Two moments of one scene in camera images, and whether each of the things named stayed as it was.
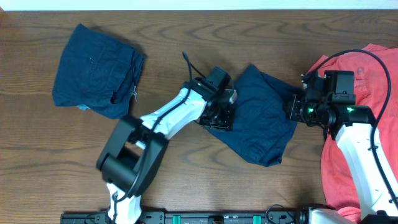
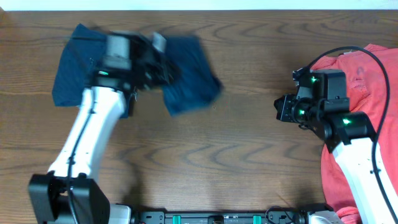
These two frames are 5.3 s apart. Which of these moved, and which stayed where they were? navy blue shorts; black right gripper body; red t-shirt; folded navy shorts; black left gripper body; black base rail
Moved: black left gripper body; navy blue shorts
Stayed: black right gripper body; folded navy shorts; red t-shirt; black base rail
